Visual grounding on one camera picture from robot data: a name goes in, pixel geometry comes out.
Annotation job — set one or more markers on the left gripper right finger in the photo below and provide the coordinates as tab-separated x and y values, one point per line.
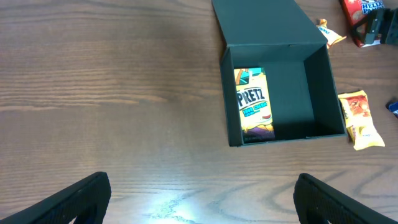
316	202

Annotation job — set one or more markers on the green Pretz box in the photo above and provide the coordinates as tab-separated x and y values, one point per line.
254	105

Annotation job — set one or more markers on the small yellow snack packet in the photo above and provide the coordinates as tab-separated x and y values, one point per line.
331	36

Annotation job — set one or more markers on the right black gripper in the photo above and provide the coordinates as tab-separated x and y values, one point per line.
367	29

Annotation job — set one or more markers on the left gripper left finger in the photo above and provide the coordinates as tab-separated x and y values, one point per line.
85	201

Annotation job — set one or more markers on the large yellow snack packet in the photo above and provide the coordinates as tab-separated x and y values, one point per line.
358	120

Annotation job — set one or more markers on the dark green box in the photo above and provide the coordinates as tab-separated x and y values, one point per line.
279	37

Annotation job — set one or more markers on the red Hello Panda box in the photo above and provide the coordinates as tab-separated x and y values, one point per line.
355	11

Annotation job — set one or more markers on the blue Dairy Milk bar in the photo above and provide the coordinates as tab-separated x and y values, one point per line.
392	106

